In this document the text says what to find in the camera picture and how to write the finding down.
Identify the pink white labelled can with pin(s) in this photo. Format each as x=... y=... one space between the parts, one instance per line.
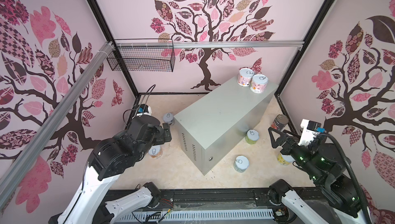
x=258 y=83

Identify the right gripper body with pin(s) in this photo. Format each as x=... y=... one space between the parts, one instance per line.
x=300 y=153

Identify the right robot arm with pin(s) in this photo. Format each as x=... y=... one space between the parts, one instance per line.
x=320 y=155

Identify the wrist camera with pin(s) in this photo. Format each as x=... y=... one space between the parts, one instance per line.
x=144 y=110
x=310 y=130

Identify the orange labelled can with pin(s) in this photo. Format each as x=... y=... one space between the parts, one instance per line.
x=155 y=151

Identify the yellow labelled can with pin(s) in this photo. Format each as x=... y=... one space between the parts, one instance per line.
x=285 y=159

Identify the black corner frame post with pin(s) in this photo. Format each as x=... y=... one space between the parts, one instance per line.
x=94 y=6

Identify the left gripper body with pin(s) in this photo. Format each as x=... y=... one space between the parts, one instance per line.
x=159 y=138

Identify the black right corner post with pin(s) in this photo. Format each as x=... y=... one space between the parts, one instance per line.
x=312 y=31

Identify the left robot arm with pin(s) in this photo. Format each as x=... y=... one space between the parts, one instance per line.
x=108 y=160

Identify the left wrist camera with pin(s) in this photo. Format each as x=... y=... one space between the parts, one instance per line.
x=144 y=110

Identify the grey metal cabinet box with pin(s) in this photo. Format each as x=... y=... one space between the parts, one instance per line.
x=212 y=126

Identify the grey teal can front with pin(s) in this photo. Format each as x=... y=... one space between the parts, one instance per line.
x=241 y=164

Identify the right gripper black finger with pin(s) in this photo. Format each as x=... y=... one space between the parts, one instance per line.
x=277 y=139
x=285 y=132

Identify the left aluminium rail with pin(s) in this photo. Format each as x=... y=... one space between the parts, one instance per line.
x=24 y=162

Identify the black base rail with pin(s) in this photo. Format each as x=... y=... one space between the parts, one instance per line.
x=189 y=198

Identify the brown labelled can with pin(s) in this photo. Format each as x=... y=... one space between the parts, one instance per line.
x=280 y=122

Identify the aluminium rail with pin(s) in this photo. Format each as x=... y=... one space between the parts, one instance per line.
x=24 y=162
x=218 y=44

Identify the black wire mesh basket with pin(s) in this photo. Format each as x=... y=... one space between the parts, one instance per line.
x=148 y=55

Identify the small light blue can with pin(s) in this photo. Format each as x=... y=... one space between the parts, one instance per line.
x=169 y=118

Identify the green labelled can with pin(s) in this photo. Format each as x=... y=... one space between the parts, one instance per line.
x=252 y=137

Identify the white slotted cable duct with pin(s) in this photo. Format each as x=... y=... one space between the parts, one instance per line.
x=195 y=216

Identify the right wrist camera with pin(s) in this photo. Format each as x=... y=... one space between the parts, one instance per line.
x=310 y=130

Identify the back aluminium rail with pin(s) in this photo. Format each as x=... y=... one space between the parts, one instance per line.
x=218 y=44

